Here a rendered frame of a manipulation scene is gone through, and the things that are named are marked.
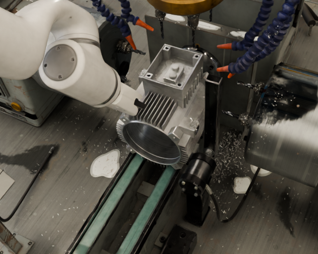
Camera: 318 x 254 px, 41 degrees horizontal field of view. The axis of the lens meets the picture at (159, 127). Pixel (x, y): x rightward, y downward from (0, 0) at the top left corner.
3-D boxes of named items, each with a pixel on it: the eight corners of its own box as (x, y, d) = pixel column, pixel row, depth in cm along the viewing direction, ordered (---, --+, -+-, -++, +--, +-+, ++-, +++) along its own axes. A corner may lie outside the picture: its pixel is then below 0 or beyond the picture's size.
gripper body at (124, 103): (70, 96, 83) (96, 107, 94) (115, 112, 80) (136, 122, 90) (85, 60, 83) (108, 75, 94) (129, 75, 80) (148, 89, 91)
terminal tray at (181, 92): (165, 64, 108) (163, 43, 102) (204, 76, 104) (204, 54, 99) (143, 98, 101) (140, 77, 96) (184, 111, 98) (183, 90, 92)
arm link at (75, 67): (73, 62, 82) (76, 108, 80) (34, 38, 69) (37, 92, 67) (113, 53, 79) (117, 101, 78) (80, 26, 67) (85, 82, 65)
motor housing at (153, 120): (155, 99, 121) (149, 49, 106) (217, 119, 115) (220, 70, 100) (121, 153, 111) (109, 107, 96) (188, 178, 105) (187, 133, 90)
